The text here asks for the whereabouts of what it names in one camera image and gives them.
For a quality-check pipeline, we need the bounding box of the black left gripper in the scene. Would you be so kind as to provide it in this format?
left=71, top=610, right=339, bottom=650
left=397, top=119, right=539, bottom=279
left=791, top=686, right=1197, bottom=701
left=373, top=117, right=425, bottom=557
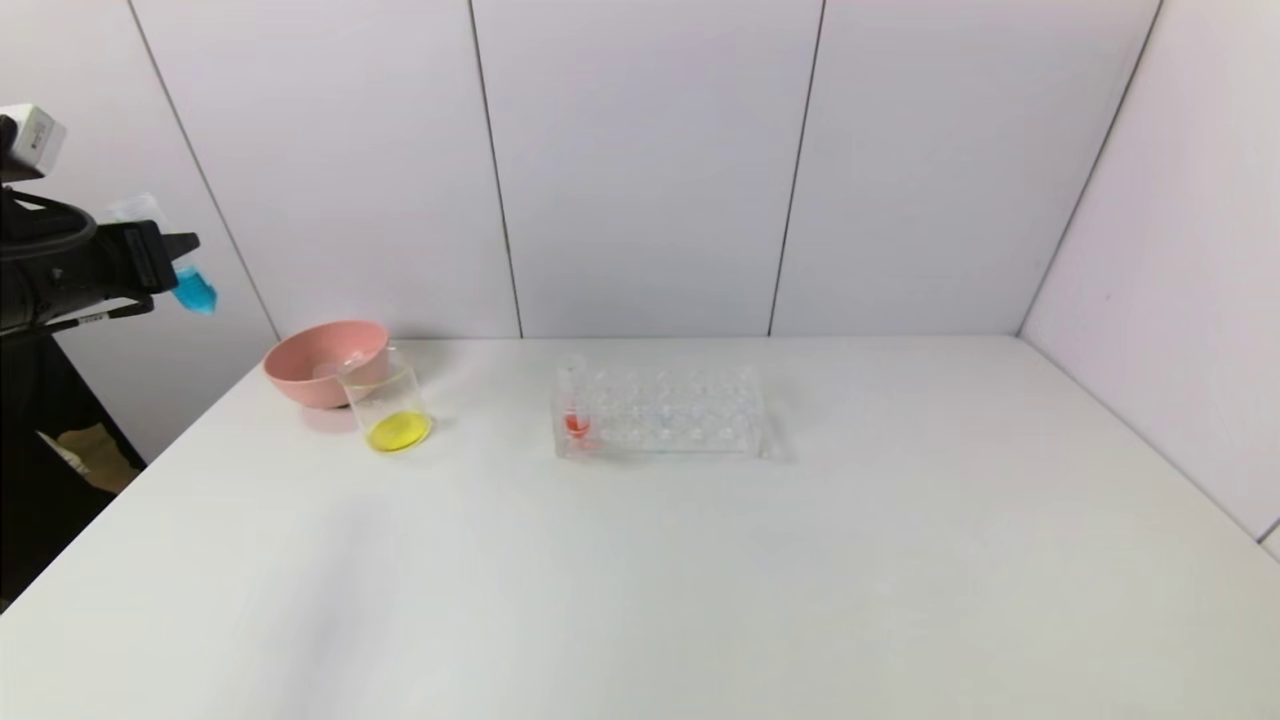
left=0, top=219, right=201, bottom=331

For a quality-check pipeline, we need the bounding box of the test tube with blue pigment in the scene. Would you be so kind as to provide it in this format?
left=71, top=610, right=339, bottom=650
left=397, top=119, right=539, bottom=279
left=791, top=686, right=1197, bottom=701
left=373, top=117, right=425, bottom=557
left=104, top=194, right=218, bottom=315

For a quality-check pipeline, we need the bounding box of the clear glass beaker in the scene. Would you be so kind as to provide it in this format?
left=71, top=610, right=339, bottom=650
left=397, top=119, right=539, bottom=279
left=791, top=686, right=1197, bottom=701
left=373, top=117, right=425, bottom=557
left=337, top=347, right=439, bottom=454

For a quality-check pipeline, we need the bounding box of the test tube with red pigment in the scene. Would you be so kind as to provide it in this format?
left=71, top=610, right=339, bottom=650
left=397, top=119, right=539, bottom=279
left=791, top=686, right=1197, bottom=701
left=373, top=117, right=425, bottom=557
left=560, top=354, right=594, bottom=442

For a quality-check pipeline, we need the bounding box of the clear plastic test tube rack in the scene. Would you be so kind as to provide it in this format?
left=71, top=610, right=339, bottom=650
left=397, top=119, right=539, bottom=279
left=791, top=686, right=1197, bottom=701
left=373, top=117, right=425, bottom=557
left=551, top=362, right=770, bottom=460

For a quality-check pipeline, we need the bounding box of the pink bowl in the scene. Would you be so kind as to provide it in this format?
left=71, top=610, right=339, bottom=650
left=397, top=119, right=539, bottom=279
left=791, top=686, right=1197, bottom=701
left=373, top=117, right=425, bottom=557
left=264, top=320, right=391, bottom=409

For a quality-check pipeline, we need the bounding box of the black background furniture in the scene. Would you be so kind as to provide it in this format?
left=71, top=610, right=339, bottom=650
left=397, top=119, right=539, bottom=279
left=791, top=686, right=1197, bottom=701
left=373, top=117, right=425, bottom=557
left=0, top=335, right=150, bottom=613

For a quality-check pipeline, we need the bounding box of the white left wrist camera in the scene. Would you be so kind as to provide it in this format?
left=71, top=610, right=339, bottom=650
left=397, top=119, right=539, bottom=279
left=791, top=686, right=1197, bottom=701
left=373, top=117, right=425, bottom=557
left=0, top=104, right=67, bottom=179

